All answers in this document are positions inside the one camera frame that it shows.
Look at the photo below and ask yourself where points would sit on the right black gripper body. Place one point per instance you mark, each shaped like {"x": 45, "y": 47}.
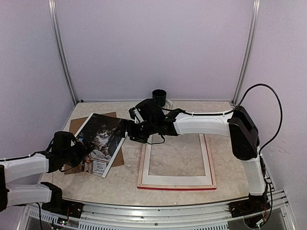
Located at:
{"x": 140, "y": 133}

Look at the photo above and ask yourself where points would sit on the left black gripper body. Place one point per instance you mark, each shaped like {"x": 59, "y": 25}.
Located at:
{"x": 74, "y": 156}

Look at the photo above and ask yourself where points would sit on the cat photo print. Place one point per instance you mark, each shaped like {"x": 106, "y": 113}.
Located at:
{"x": 101, "y": 132}

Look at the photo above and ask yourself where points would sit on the red wooden picture frame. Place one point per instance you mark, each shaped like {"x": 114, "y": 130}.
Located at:
{"x": 212, "y": 167}

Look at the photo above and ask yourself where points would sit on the white photo mat board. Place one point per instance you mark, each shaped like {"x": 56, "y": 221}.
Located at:
{"x": 177, "y": 178}

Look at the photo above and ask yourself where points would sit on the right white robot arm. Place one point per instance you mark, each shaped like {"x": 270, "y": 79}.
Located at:
{"x": 235, "y": 124}

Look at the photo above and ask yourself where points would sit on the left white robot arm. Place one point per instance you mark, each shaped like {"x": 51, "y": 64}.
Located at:
{"x": 14, "y": 169}

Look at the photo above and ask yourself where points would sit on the white striped ceramic plate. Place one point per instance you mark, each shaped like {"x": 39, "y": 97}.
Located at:
{"x": 168, "y": 104}

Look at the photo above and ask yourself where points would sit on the dark green cup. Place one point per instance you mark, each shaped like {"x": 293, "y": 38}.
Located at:
{"x": 159, "y": 96}

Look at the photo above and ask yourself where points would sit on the brown cardboard backing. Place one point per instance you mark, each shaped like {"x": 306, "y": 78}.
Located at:
{"x": 75, "y": 124}

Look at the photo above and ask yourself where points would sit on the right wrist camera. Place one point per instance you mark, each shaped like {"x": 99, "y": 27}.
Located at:
{"x": 135, "y": 115}

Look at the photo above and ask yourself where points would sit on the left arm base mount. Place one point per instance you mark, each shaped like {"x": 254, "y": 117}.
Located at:
{"x": 65, "y": 207}

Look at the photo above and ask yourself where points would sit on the aluminium front rail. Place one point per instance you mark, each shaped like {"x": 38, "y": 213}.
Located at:
{"x": 211, "y": 216}

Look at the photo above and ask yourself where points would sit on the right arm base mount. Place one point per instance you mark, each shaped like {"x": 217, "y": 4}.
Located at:
{"x": 256, "y": 210}

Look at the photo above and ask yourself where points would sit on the left aluminium corner post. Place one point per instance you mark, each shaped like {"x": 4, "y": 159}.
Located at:
{"x": 62, "y": 57}

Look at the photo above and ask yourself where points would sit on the aluminium corner post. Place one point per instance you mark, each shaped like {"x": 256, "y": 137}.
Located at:
{"x": 248, "y": 50}
{"x": 62, "y": 57}

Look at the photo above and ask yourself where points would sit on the right aluminium corner post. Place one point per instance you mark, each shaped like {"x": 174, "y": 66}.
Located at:
{"x": 248, "y": 50}

